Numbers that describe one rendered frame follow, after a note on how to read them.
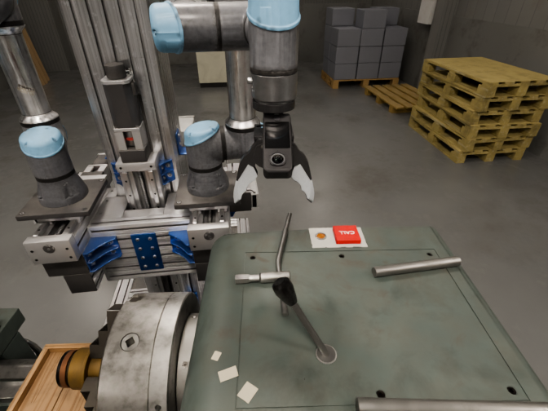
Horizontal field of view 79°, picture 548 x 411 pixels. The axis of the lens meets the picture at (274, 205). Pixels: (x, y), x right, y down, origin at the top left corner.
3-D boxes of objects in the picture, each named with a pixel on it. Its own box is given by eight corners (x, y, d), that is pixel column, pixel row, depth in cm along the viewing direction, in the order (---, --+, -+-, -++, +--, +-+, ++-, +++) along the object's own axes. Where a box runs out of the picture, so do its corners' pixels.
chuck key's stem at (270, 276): (235, 286, 70) (289, 283, 70) (235, 279, 68) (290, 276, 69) (236, 279, 72) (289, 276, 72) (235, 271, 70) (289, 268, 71)
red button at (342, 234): (355, 231, 86) (355, 224, 85) (360, 246, 82) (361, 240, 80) (332, 231, 86) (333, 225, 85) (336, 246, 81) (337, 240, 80)
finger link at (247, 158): (250, 184, 64) (277, 151, 60) (250, 189, 62) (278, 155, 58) (230, 172, 62) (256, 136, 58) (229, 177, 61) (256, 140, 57)
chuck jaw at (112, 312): (149, 346, 76) (147, 296, 75) (141, 359, 71) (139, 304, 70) (100, 348, 76) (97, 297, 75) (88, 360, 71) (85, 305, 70)
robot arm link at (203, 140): (187, 156, 120) (181, 119, 112) (225, 152, 122) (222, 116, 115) (187, 171, 110) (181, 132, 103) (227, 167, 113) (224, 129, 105)
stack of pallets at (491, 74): (528, 161, 396) (567, 79, 344) (457, 165, 387) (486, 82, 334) (462, 122, 504) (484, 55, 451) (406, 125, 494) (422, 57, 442)
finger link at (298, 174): (320, 182, 69) (296, 148, 64) (325, 197, 64) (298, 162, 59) (308, 189, 69) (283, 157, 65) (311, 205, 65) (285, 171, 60)
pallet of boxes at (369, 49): (379, 75, 748) (391, 6, 673) (397, 86, 673) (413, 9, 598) (320, 77, 732) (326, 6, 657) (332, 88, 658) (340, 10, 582)
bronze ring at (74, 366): (110, 335, 75) (68, 337, 74) (93, 377, 67) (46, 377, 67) (121, 359, 80) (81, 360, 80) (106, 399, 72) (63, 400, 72)
